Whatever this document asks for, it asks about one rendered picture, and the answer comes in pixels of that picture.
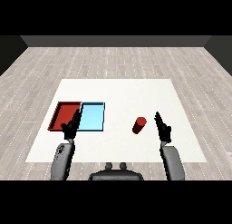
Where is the small red can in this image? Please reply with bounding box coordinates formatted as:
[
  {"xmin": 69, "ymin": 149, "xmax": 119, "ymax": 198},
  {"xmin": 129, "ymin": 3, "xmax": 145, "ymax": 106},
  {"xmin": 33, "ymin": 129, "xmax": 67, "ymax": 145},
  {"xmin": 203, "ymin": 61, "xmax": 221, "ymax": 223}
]
[{"xmin": 131, "ymin": 116, "xmax": 148, "ymax": 135}]

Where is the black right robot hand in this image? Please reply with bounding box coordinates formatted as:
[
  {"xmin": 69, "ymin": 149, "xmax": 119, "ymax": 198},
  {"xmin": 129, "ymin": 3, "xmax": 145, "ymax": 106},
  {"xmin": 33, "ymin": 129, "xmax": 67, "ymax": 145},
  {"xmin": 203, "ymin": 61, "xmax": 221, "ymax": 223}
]
[{"xmin": 154, "ymin": 111, "xmax": 172, "ymax": 144}]

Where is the light blue shallow open box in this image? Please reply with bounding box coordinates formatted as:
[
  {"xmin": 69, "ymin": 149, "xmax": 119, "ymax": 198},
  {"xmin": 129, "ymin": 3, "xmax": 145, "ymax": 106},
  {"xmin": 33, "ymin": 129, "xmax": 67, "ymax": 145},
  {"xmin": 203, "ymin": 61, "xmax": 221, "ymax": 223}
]
[{"xmin": 77, "ymin": 102, "xmax": 106, "ymax": 132}]

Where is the dark grey robot body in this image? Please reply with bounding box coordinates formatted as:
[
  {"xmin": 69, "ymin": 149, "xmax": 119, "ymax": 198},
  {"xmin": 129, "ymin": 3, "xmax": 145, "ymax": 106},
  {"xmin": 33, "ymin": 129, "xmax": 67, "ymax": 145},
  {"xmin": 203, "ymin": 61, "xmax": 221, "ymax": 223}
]
[{"xmin": 88, "ymin": 162, "xmax": 145, "ymax": 181}]

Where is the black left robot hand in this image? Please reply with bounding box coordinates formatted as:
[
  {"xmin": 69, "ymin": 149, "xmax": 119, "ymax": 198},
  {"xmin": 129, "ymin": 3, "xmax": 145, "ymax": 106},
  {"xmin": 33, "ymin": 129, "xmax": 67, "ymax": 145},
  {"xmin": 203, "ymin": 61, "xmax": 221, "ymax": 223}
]
[{"xmin": 61, "ymin": 108, "xmax": 82, "ymax": 141}]

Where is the red shallow open box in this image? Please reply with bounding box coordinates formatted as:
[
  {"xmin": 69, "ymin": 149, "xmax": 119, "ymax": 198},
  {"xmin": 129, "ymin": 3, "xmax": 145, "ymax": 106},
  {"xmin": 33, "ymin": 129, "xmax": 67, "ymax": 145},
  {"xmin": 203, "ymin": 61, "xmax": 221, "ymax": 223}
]
[{"xmin": 47, "ymin": 101, "xmax": 82, "ymax": 132}]

